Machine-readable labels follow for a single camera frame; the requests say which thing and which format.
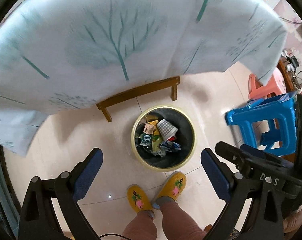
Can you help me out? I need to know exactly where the blue plastic stool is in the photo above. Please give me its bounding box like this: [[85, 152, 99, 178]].
[[225, 92, 297, 157]]

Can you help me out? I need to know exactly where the checkered paper cup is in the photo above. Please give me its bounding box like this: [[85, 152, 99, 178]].
[[156, 119, 178, 141]]

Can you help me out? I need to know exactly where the right yellow slipper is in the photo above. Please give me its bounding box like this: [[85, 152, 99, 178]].
[[152, 171, 187, 204]]

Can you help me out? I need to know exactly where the yellow-green snack bag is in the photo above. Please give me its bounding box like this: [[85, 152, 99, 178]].
[[152, 134, 163, 153]]

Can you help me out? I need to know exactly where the left yellow slipper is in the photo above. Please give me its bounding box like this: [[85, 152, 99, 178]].
[[127, 184, 153, 213]]

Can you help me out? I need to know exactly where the yellow slipper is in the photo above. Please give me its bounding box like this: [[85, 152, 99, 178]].
[[152, 171, 187, 204], [127, 184, 153, 213]]

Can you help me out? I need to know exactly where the yellow-rimmed black trash bin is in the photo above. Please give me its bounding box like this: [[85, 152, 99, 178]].
[[131, 106, 196, 172]]

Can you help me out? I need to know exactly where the wooden table leg frame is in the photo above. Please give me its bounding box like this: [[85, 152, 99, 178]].
[[96, 76, 180, 122]]

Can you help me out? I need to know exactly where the blue milk carton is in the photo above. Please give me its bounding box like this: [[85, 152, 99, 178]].
[[159, 141, 181, 153]]

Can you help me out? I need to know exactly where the tree-patterned tablecloth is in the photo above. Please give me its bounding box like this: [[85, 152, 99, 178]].
[[0, 0, 287, 156]]

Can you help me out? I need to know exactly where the pink plastic stool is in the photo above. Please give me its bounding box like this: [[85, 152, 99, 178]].
[[248, 68, 286, 100]]

